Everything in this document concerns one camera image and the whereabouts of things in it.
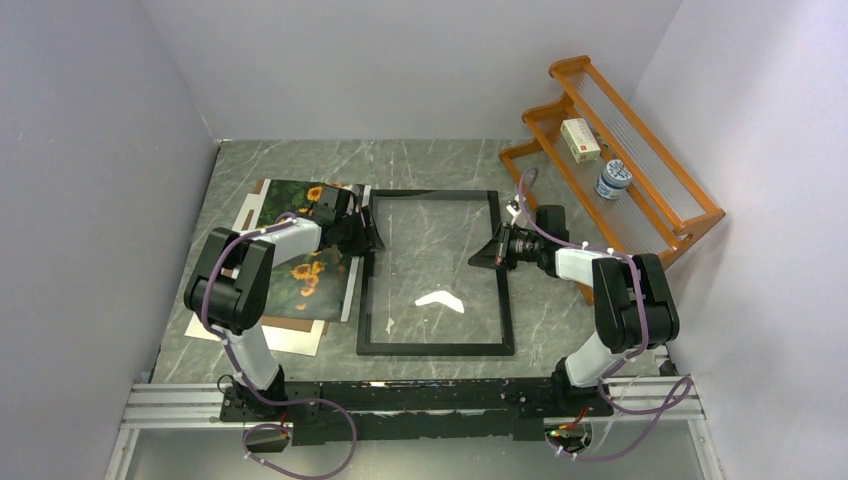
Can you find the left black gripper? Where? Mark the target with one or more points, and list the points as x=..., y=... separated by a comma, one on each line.
x=368, y=238

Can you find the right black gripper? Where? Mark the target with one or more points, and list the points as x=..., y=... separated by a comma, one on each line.
x=495, y=252

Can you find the clear glass pane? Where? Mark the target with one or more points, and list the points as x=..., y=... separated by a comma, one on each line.
x=422, y=289

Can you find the sunflower photo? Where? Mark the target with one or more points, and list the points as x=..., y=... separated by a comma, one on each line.
x=313, y=286

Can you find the black picture frame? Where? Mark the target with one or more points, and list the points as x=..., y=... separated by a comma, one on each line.
x=506, y=348

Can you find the brown backing board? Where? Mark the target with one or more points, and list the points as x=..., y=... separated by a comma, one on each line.
x=247, y=218

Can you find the white mat board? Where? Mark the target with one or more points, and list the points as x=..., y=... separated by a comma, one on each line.
x=278, y=339

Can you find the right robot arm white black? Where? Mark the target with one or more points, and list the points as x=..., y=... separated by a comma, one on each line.
x=633, y=304

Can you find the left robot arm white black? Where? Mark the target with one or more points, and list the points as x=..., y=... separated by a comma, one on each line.
x=229, y=285

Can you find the white red carton box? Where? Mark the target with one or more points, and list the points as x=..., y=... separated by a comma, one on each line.
x=580, y=140

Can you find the orange wooden rack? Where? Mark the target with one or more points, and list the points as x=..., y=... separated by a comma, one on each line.
x=637, y=194

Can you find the blue white ceramic jar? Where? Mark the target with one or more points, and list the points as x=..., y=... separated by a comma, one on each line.
x=613, y=180

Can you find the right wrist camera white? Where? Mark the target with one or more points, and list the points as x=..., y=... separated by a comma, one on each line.
x=513, y=208

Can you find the aluminium rail profile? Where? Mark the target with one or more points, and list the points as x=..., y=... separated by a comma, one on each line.
x=215, y=406

